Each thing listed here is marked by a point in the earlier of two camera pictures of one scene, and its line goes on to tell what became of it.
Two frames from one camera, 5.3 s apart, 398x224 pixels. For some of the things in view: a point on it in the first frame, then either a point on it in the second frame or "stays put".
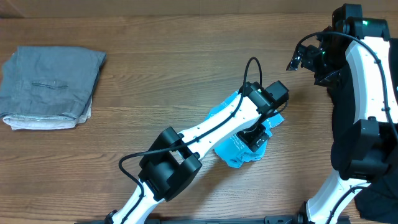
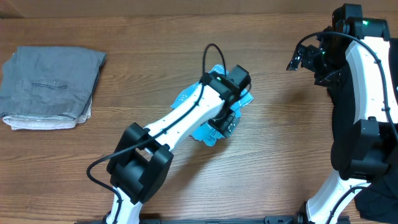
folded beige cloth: [27, 122] stays put
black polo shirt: [377, 201] stays put
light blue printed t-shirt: [236, 152] -> [209, 134]
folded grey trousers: [49, 81] stays put
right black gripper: [308, 54] stays put
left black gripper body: [254, 135] -> [224, 121]
